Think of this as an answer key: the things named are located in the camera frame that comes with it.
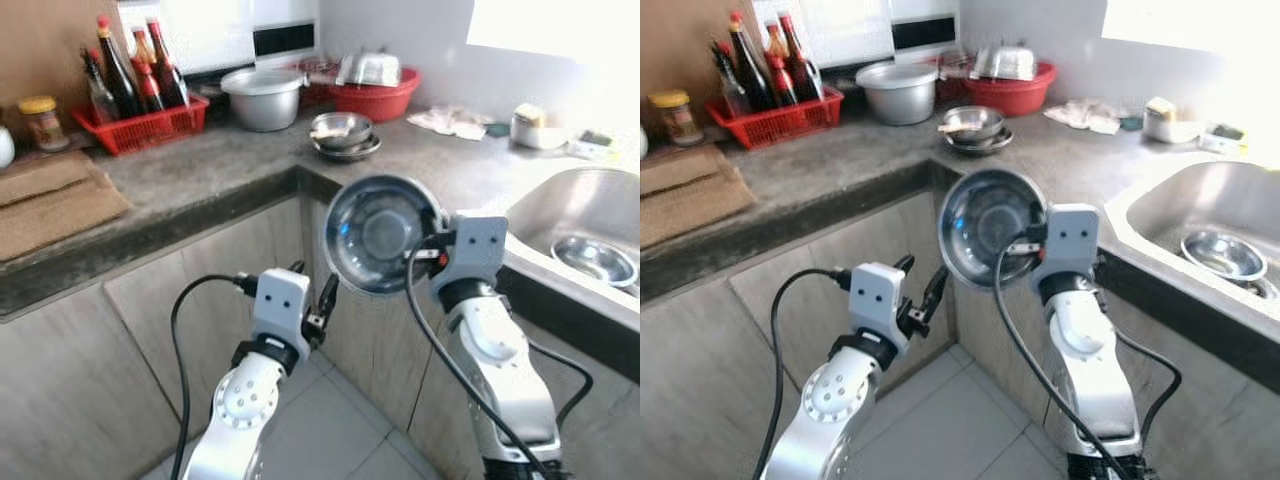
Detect wide-rimmed stainless steel dish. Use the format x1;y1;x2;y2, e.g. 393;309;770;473
936;167;1050;292
321;172;449;298

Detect stainless steel plate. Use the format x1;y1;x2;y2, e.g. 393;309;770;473
942;127;1015;159
312;132;384;164

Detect stainless steel bowl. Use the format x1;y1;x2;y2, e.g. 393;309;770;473
1179;229;1272;287
939;105;1007;147
549;234;640;290
309;111;375;152

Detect crumpled white cloth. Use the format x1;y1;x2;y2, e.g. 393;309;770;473
407;104;494;142
1044;97;1132;137

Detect red plastic basin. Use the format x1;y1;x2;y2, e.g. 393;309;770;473
962;59;1059;119
327;64;422;124

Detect white ceramic bowl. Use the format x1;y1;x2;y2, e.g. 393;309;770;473
509;108;572;152
1142;100;1207;145

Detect stainless steel sink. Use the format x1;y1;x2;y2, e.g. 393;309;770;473
1102;157;1280;322
499;164;641;332

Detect aluminium cooking pot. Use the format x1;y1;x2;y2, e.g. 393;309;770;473
219;67;305;134
855;61;942;128

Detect red plastic tray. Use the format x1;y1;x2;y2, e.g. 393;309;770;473
924;51;977;102
289;57;342;107

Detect white soap dish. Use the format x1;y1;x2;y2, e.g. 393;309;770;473
1199;121;1252;155
566;127;622;162

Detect shiny steel pot lid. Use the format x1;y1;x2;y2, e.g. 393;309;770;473
334;49;404;90
969;43;1042;84

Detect red plastic basket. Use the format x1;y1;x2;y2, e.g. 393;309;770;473
702;84;847;152
69;92;212;157

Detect large corrugated cardboard mat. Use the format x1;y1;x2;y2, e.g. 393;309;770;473
0;165;134;264
640;160;759;252

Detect small red-capped sauce bottle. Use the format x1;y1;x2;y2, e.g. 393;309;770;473
769;51;799;107
137;57;165;114

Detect dark red-capped sauce bottle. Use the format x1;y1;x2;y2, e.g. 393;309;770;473
779;11;827;104
146;16;192;110

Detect grey wood-grain base cabinet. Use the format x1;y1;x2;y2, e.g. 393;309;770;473
640;190;1280;480
0;195;641;480

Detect small corrugated cardboard piece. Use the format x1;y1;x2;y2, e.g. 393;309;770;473
0;150;97;207
640;145;732;197

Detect bright window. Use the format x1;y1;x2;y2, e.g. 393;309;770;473
464;0;641;62
1099;0;1280;62

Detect tall dark sauce bottle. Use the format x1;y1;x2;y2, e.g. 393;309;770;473
94;14;142;120
726;9;777;114

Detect glass jar with yellow lid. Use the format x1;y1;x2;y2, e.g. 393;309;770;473
647;89;702;148
16;95;70;154

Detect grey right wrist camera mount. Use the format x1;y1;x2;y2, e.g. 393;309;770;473
440;212;510;301
1030;203;1102;291

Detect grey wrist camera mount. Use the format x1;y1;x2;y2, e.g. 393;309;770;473
250;268;314;361
440;212;510;301
1030;203;1102;291
848;262;910;356

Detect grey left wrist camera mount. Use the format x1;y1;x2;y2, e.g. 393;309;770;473
848;262;910;356
250;268;314;361

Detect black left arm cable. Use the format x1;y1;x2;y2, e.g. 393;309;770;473
767;268;853;480
169;275;259;480

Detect metal wire rack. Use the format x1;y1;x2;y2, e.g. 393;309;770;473
299;54;347;87
934;48;979;81

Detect brown cardboard wall sheet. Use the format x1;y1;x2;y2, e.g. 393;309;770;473
0;0;122;112
640;0;752;107

